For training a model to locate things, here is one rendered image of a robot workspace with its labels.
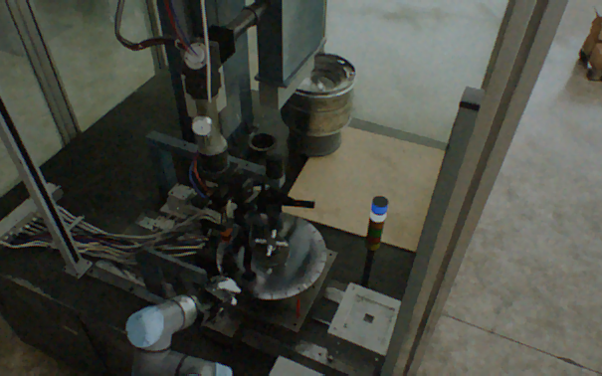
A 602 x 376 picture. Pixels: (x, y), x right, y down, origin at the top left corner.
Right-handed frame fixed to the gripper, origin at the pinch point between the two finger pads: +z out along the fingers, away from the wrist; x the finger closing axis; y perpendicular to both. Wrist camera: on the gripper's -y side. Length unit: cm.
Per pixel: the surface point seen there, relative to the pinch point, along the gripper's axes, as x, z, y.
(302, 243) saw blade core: 11.2, 24.4, 5.9
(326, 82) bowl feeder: 56, 77, -31
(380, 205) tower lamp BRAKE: 33.8, 20.6, 24.8
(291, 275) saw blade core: 4.7, 14.6, 10.0
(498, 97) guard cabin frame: 68, -51, 51
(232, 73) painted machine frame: 53, 5, -24
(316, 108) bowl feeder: 46, 63, -24
